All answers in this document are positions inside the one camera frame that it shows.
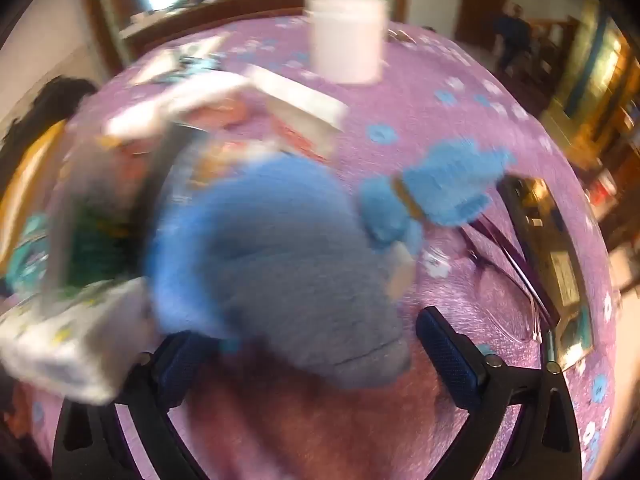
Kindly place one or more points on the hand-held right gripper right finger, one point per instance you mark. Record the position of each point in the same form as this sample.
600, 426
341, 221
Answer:
447, 355

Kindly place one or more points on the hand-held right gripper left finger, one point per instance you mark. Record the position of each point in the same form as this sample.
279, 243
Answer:
175, 365

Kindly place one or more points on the white floral tissue packet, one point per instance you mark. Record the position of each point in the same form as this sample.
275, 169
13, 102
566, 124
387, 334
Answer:
65, 345

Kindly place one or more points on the blue plush towel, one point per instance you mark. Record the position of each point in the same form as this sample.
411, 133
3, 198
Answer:
280, 260

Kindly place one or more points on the yellow snack bag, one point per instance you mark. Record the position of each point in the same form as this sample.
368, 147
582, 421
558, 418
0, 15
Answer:
27, 190

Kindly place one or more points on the black furry object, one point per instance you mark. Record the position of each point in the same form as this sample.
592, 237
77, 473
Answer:
50, 105

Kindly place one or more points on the white paper sheet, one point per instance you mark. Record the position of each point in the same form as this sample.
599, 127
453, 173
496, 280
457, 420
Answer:
167, 62

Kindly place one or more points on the gold rectangular box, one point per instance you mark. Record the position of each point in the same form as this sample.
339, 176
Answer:
550, 240

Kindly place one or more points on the small blue cloth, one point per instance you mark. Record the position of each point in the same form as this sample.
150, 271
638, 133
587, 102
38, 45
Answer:
440, 185

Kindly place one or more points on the white wet wipe packet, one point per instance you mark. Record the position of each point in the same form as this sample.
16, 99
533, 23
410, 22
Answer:
300, 107

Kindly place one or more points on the wooden glass cabinet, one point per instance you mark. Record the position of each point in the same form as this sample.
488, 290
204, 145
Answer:
225, 15

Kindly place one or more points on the white plastic jar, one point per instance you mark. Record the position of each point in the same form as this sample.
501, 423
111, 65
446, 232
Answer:
345, 35

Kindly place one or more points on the brown wooden door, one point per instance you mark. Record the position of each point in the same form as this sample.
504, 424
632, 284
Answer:
480, 5

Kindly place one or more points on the purple frame eyeglasses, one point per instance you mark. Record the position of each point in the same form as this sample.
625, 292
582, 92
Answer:
510, 260

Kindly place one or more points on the gold metal frame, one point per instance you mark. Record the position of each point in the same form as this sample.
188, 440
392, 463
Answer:
590, 60

